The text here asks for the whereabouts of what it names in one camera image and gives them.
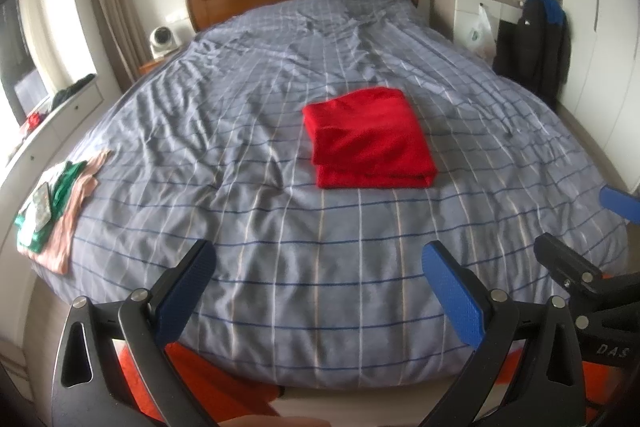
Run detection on red knit sweater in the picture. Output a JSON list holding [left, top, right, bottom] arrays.
[[302, 87, 438, 190]]

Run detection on dark clothes on cabinet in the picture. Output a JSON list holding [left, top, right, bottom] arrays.
[[50, 74, 96, 112]]

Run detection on person's left hand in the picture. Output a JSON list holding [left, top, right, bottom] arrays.
[[219, 415, 331, 427]]

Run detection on white window cabinet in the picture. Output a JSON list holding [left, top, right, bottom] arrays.
[[1, 79, 105, 347]]

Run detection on orange trousers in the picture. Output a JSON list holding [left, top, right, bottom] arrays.
[[116, 341, 623, 424]]

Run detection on white patterned garment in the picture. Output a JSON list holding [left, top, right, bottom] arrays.
[[17, 182, 51, 246]]

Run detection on black and blue jacket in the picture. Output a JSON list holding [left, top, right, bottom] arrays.
[[492, 0, 572, 112]]

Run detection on green garment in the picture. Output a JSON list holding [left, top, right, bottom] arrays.
[[14, 160, 88, 254]]

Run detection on white plastic bag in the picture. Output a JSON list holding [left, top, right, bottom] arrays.
[[468, 3, 497, 64]]

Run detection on white bedside cabinet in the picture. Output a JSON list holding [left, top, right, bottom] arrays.
[[430, 0, 522, 50]]

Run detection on small red item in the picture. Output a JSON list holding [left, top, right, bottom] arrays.
[[26, 112, 47, 133]]

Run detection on grey checked bed cover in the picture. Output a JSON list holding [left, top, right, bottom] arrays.
[[38, 0, 628, 389]]

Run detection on white round fan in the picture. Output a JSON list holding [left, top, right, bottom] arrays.
[[149, 26, 179, 60]]

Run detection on beige curtain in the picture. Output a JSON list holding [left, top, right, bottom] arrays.
[[93, 0, 151, 92]]

